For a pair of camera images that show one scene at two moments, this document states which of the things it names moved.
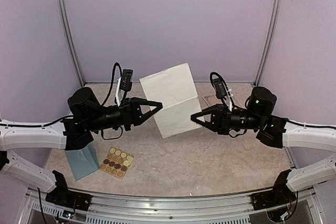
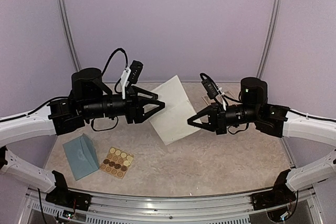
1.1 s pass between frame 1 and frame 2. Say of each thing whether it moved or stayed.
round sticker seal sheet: stayed
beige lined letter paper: moved
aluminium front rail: stayed
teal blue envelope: stayed
